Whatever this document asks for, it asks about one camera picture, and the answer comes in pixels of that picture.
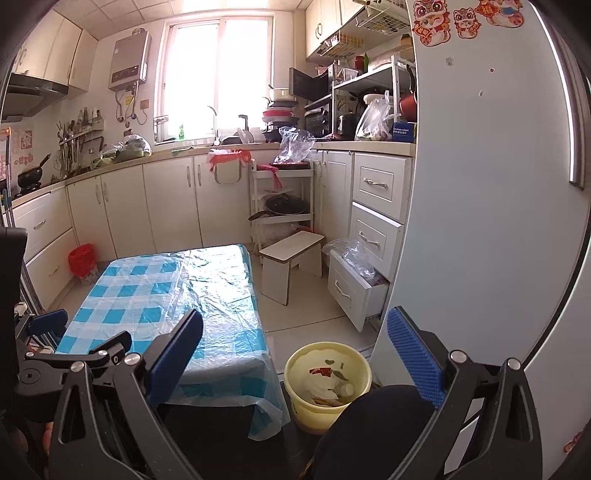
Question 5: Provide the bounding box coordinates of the white wooden step stool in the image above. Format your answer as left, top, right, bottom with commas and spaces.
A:
259, 231, 325, 306

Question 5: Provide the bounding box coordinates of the clear plastic bag in drawer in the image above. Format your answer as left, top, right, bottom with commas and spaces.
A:
322, 238, 383, 285

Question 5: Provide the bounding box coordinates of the blue checkered plastic tablecloth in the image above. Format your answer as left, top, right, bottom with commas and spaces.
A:
54, 244, 293, 442

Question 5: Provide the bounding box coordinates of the white refrigerator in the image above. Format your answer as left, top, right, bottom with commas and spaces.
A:
389, 1, 590, 479

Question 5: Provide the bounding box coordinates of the black range hood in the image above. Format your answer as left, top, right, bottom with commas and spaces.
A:
2, 73, 69, 123

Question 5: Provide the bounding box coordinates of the black wok on stove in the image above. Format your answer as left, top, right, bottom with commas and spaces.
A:
17, 153, 52, 190

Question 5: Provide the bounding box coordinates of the clear plastic bag on rack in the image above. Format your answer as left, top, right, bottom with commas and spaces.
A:
274, 126, 315, 165

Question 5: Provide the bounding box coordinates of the white tiered storage rack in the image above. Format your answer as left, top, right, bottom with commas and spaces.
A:
249, 160, 315, 252

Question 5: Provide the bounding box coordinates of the gas water heater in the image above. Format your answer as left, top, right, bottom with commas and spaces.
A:
108, 28, 151, 92

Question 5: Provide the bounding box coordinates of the hanging red lined door bin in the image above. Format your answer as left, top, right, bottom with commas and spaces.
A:
208, 149, 252, 185

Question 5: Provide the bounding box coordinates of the white red paper food bag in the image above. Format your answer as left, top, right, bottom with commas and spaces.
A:
304, 360, 351, 406

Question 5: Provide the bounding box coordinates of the yellow plastic bucket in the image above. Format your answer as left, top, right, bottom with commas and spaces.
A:
283, 342, 373, 435

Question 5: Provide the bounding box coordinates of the white plastic bag on counter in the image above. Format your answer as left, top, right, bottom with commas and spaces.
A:
355, 91, 393, 141

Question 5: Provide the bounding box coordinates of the clear plastic bottle white cap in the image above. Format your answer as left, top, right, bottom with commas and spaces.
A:
332, 382, 356, 401

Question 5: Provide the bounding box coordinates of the black microwave oven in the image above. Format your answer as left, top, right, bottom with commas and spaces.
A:
288, 68, 332, 102

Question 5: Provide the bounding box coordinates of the red lined small trash bin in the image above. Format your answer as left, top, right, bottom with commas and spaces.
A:
68, 243, 98, 285

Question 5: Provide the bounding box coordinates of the open white drawer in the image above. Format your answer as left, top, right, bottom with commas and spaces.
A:
328, 251, 390, 331

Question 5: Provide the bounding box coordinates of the black frying pan on rack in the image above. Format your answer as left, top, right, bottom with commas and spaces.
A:
249, 193, 310, 221

